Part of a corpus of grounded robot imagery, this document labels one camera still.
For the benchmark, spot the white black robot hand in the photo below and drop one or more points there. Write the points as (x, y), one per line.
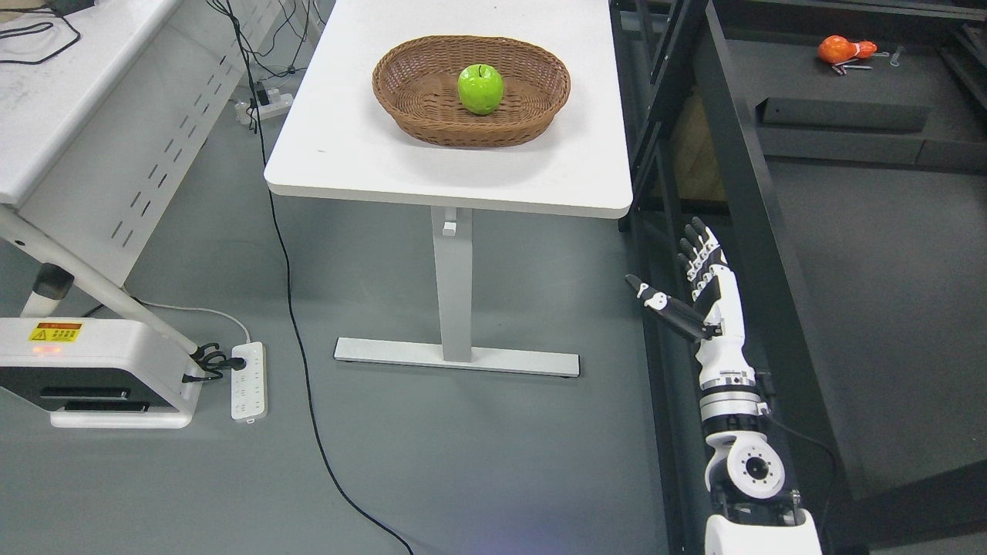
(713, 315)

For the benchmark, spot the green apple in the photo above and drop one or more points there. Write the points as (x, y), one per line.
(480, 89)

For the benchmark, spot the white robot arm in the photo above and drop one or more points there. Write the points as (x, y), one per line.
(753, 511)

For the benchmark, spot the orange toy on shelf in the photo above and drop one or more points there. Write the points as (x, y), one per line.
(835, 49)

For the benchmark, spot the brown wicker basket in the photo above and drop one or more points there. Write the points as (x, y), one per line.
(416, 83)

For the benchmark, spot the white table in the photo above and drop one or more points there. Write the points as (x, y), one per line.
(339, 143)

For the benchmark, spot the white power strip near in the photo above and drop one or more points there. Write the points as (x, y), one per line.
(249, 391)

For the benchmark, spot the white power strip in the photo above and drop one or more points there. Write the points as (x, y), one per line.
(249, 391)
(278, 104)

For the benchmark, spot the white power strip far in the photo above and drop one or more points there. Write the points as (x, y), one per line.
(278, 104)

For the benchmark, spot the white machine base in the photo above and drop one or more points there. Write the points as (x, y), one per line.
(88, 373)

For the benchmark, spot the white workbench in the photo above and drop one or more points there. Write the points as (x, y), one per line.
(96, 141)

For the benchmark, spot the black shelf frame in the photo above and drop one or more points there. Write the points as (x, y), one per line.
(851, 203)

